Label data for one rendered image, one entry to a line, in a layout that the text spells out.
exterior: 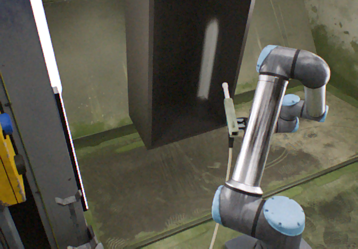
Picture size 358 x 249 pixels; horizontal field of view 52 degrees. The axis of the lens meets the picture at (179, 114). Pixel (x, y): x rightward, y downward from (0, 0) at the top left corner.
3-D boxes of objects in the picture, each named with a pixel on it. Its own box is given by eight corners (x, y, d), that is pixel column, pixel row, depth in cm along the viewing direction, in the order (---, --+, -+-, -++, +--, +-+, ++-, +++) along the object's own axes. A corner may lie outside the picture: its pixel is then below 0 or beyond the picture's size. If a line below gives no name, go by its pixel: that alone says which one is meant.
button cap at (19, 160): (25, 165, 94) (16, 167, 93) (21, 149, 91) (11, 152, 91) (27, 176, 90) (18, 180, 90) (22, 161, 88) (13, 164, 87)
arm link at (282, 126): (295, 111, 205) (293, 126, 211) (273, 112, 205) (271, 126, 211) (300, 121, 197) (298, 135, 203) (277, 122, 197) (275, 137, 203)
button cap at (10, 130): (13, 126, 88) (2, 129, 87) (6, 108, 85) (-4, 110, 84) (14, 137, 84) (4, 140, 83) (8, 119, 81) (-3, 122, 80)
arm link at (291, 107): (306, 95, 195) (302, 115, 202) (284, 91, 200) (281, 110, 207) (301, 104, 188) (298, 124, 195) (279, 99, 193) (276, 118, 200)
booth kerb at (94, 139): (61, 156, 302) (58, 143, 295) (60, 155, 303) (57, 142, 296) (319, 82, 393) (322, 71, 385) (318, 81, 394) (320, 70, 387)
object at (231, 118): (237, 160, 202) (239, 127, 189) (228, 161, 202) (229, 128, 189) (228, 109, 242) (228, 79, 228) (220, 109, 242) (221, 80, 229)
